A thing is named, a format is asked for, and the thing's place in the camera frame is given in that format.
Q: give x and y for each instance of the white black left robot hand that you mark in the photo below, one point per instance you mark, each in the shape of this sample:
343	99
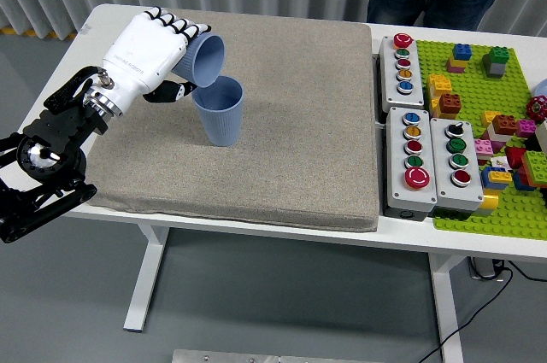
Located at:
141	55

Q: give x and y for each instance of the blue ribbed cup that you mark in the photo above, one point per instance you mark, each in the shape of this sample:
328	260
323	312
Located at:
222	124
209	60

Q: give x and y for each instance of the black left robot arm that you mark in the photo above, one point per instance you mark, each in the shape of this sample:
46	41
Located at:
55	132

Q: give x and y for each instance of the small table sticker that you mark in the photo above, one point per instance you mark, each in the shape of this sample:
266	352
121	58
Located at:
85	29

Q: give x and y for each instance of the yellow floor tape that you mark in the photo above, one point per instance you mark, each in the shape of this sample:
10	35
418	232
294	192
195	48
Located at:
55	34

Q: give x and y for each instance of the grey-brown padded mat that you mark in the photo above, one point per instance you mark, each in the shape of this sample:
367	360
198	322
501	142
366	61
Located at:
278	124

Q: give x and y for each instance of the white table leg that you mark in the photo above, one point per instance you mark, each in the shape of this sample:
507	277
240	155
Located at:
143	286
446	316

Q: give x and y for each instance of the grey five-button control box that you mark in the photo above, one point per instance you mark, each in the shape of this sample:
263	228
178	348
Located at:
395	175
389	81

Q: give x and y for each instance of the brown brick on yellow brick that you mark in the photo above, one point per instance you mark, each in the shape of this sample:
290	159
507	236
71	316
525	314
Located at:
449	102

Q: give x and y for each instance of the blue yellow pink brick stack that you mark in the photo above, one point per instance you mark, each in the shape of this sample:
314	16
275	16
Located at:
461	52

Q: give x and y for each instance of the silver metal plate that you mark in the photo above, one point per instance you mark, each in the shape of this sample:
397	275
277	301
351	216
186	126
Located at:
256	356

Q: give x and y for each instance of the green studded baseplate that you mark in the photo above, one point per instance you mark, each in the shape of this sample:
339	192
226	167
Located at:
470	89

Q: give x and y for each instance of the single yellow brick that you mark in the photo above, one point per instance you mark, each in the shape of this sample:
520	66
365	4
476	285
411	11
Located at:
488	118

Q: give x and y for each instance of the green grey brick stack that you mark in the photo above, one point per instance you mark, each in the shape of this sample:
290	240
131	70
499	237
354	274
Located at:
498	55

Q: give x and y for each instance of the brown white pink brick stack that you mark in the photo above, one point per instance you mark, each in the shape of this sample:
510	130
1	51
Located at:
504	124

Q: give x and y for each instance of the blue and yellow brick stack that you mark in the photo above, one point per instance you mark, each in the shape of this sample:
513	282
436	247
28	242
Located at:
495	176

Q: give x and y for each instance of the yellow cylinder brick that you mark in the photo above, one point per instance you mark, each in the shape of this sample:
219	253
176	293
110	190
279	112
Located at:
490	200

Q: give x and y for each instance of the red brick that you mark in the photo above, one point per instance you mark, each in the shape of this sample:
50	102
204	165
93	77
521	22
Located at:
515	157

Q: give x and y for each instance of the magenta brick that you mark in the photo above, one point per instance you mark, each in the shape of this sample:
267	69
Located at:
525	128

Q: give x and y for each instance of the red valve handwheel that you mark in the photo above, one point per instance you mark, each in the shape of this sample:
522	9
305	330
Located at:
536	107

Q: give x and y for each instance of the light blue dish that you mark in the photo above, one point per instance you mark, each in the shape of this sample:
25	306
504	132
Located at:
542	89

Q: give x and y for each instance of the grey floor power strip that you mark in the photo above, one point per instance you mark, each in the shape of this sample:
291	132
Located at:
483	269

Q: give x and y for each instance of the white box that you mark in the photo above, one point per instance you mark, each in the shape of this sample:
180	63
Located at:
542	136

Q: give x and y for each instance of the large green orange brick pile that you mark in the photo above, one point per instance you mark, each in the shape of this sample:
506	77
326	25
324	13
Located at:
536	164

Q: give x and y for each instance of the grey box with selector switch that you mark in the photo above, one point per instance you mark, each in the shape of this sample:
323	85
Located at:
442	175

